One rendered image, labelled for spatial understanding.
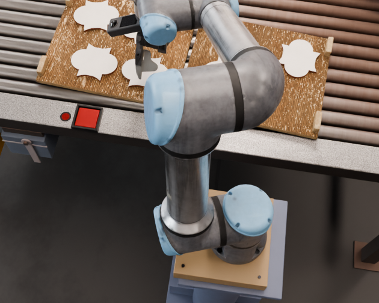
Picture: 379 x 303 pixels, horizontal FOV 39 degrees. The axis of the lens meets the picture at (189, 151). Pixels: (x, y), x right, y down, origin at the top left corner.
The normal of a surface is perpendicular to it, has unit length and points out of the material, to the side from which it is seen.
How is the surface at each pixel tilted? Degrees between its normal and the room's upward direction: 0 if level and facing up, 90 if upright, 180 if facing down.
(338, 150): 0
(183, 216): 80
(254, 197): 8
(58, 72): 0
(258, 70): 21
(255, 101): 43
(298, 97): 0
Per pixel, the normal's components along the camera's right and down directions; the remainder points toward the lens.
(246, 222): 0.17, -0.44
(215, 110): 0.17, 0.30
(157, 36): 0.20, 0.89
